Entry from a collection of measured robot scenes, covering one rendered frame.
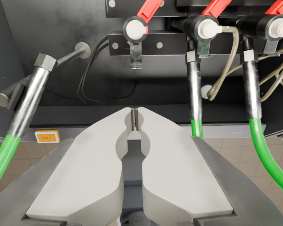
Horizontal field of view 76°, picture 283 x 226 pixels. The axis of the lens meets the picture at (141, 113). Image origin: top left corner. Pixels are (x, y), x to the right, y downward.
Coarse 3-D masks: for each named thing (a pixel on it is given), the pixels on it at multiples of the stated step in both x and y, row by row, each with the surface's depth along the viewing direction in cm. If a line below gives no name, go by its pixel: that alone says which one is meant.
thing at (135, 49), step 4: (132, 44) 21; (136, 44) 21; (140, 44) 21; (132, 48) 21; (136, 48) 21; (140, 48) 21; (132, 52) 22; (136, 52) 22; (140, 52) 22; (132, 56) 22; (136, 56) 22; (140, 56) 22; (132, 60) 22; (136, 60) 22; (140, 60) 22; (132, 64) 22; (136, 64) 22; (140, 64) 22
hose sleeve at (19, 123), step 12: (36, 72) 20; (48, 72) 21; (36, 84) 20; (24, 96) 20; (36, 96) 20; (24, 108) 19; (36, 108) 21; (12, 120) 19; (24, 120) 20; (12, 132) 19; (24, 132) 20
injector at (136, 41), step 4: (132, 16) 20; (136, 16) 20; (128, 20) 20; (132, 20) 21; (140, 20) 20; (144, 20) 20; (124, 24) 20; (144, 24) 20; (124, 28) 20; (124, 32) 20; (124, 36) 21; (128, 36) 21; (144, 36) 21; (128, 40) 21; (132, 40) 21; (136, 40) 21; (140, 40) 21
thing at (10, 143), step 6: (6, 138) 19; (12, 138) 19; (18, 138) 20; (6, 144) 19; (12, 144) 19; (0, 150) 19; (6, 150) 19; (12, 150) 19; (0, 156) 19; (6, 156) 19; (12, 156) 20; (0, 162) 18; (6, 162) 19; (0, 168) 18; (6, 168) 19; (0, 174) 18
